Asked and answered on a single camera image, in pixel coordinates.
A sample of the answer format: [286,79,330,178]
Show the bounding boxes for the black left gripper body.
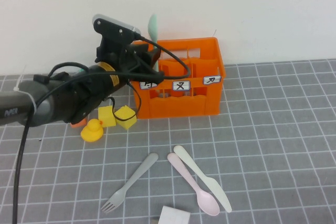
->
[90,39,165,95]

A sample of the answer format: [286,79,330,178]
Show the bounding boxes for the white zip tie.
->
[13,65,38,112]

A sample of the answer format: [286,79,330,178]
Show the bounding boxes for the cream white plastic knife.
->
[173,145,233,214]

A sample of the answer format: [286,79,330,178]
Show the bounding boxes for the yellow foam cube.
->
[98,105,117,128]
[114,104,138,131]

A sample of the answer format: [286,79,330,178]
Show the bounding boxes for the black left camera cable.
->
[12,35,192,224]

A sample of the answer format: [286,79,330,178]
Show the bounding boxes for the mint green plastic spoon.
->
[148,13,160,73]

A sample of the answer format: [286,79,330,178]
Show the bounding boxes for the yellow rubber duck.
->
[80,118,104,143]

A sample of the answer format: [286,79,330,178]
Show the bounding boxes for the thin black wire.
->
[107,81,142,121]

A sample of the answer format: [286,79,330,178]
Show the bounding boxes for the orange plastic cutlery holder crate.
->
[130,37,227,119]

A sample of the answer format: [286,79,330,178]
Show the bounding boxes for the white flat box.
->
[158,205,192,224]

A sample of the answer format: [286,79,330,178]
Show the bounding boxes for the pink plastic spoon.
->
[167,152,221,217]

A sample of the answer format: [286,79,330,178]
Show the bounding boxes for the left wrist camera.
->
[92,13,142,50]

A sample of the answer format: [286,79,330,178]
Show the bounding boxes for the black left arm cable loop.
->
[48,62,89,80]

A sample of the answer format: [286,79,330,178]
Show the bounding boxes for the grey plastic fork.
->
[101,152,159,214]

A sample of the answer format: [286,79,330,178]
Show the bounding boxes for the orange foam cube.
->
[70,118,88,130]

